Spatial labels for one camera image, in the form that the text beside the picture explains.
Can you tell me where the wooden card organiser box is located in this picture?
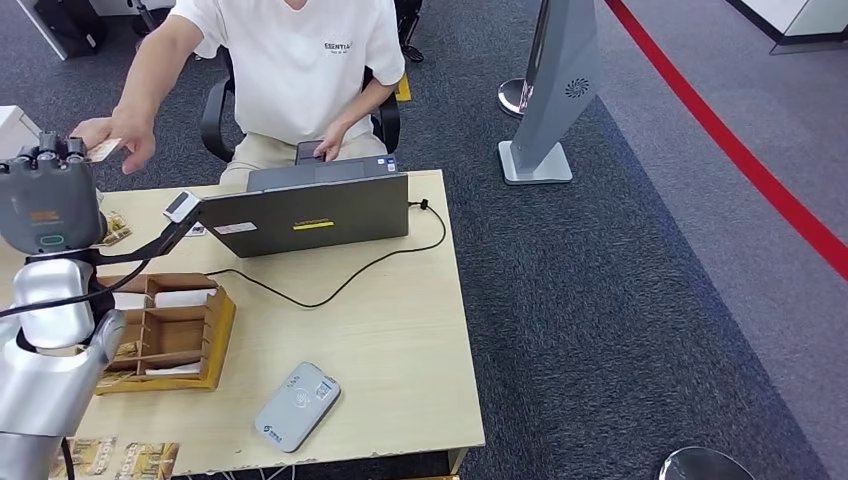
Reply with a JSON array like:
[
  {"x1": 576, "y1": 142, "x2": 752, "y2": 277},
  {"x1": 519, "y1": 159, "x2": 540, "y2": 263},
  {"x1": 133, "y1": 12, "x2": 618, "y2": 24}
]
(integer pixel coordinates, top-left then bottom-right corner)
[{"x1": 92, "y1": 272, "x2": 238, "y2": 397}]

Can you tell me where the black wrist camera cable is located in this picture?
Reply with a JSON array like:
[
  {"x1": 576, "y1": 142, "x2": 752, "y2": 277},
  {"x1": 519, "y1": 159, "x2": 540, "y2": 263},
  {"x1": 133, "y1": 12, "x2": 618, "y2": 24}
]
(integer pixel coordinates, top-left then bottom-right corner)
[{"x1": 0, "y1": 258, "x2": 152, "y2": 319}]

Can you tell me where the black laptop power cable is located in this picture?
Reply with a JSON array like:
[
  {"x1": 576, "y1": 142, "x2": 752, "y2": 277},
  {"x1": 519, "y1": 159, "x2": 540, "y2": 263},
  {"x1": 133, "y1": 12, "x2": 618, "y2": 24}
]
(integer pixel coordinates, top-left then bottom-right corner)
[{"x1": 203, "y1": 198, "x2": 448, "y2": 310}]

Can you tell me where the white desk panel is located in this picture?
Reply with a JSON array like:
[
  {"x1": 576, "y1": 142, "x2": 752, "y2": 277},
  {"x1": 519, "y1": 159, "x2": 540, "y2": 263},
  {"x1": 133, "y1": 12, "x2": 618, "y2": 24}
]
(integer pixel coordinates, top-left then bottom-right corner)
[{"x1": 14, "y1": 0, "x2": 71, "y2": 62}]

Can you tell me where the black chair base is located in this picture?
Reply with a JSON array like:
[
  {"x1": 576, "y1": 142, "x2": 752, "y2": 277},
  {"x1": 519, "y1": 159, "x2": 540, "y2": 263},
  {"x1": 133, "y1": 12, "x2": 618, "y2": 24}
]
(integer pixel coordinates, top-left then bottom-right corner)
[{"x1": 394, "y1": 0, "x2": 425, "y2": 64}]

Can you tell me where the white counter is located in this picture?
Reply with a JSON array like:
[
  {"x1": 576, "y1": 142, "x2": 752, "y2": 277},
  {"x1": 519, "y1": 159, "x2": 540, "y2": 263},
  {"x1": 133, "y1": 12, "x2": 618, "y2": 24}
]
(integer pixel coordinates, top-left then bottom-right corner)
[{"x1": 722, "y1": 0, "x2": 848, "y2": 56}]

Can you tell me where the grey standing kiosk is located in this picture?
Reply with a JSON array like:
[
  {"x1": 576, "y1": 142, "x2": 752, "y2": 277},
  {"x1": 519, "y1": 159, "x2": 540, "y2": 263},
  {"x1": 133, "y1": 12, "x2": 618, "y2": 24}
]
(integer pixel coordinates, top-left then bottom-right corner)
[{"x1": 496, "y1": 0, "x2": 603, "y2": 186}]

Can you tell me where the chrome stanchion post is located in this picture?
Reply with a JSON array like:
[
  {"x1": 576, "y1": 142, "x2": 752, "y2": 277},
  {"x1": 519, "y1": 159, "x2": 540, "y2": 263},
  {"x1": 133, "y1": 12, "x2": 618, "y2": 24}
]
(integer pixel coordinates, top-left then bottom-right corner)
[{"x1": 496, "y1": 0, "x2": 551, "y2": 121}]

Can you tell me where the person's right hand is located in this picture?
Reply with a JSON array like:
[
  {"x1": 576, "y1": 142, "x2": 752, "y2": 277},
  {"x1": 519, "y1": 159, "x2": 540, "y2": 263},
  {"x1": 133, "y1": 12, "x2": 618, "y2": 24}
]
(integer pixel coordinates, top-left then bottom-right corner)
[{"x1": 69, "y1": 112, "x2": 158, "y2": 176}]

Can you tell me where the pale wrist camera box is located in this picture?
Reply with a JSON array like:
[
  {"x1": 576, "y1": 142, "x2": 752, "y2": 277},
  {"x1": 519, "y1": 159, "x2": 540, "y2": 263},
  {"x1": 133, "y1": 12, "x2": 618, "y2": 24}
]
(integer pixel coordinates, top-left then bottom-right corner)
[{"x1": 162, "y1": 191, "x2": 202, "y2": 225}]

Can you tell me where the black office chair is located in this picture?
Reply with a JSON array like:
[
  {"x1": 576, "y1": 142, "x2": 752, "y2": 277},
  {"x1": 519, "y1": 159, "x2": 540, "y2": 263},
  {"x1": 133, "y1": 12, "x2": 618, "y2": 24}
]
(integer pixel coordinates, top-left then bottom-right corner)
[{"x1": 200, "y1": 49, "x2": 403, "y2": 164}]

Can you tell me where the dark smartphone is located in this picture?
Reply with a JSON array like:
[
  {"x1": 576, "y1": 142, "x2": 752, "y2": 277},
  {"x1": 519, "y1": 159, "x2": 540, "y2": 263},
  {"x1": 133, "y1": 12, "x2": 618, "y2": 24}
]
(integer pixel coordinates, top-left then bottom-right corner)
[{"x1": 294, "y1": 139, "x2": 327, "y2": 166}]

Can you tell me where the person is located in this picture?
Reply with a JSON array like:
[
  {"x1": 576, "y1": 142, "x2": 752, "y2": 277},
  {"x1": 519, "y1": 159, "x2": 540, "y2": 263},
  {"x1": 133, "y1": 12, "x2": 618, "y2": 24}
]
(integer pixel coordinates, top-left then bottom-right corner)
[{"x1": 69, "y1": 0, "x2": 407, "y2": 187}]

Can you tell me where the grey laptop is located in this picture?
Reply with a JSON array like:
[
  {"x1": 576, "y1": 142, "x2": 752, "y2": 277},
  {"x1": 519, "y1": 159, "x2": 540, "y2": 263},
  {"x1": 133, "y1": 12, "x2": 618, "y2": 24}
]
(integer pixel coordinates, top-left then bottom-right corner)
[{"x1": 195, "y1": 154, "x2": 411, "y2": 259}]

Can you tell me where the grey card reader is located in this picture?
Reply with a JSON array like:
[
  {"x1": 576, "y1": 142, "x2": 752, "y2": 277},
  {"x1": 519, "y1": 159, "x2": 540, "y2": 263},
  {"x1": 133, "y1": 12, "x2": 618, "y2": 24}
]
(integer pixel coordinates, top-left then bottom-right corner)
[{"x1": 254, "y1": 361, "x2": 342, "y2": 454}]

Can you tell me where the white cabinet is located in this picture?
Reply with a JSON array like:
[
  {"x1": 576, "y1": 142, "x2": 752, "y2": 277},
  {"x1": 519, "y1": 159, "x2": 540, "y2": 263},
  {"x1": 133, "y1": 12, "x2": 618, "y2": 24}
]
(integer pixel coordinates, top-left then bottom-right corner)
[{"x1": 0, "y1": 104, "x2": 42, "y2": 164}]

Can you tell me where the black bag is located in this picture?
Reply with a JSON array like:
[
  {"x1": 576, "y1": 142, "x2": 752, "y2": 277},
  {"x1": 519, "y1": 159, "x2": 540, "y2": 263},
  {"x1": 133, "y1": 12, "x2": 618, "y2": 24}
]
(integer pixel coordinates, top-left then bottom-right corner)
[{"x1": 33, "y1": 0, "x2": 107, "y2": 58}]

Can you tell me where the chrome round base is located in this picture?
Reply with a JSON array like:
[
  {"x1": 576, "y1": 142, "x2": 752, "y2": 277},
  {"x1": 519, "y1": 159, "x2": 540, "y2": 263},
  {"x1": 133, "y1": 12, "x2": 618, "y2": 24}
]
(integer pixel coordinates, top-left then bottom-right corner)
[{"x1": 659, "y1": 447, "x2": 757, "y2": 480}]

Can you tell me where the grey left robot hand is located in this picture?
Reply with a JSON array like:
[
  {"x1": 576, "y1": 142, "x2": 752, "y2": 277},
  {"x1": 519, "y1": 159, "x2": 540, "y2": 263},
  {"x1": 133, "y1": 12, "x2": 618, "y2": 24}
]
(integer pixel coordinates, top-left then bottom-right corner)
[{"x1": 0, "y1": 131, "x2": 109, "y2": 258}]

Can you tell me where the person's left hand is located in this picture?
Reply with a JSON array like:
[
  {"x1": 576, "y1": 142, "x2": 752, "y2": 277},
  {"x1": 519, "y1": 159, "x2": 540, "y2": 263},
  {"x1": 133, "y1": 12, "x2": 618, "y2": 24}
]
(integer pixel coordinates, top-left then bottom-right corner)
[{"x1": 314, "y1": 121, "x2": 349, "y2": 162}]

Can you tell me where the black camera bracket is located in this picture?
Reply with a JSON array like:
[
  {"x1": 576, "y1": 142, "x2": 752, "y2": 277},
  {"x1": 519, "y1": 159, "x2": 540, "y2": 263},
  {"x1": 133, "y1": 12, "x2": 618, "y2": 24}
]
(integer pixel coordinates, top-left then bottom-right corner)
[{"x1": 92, "y1": 215, "x2": 203, "y2": 268}]

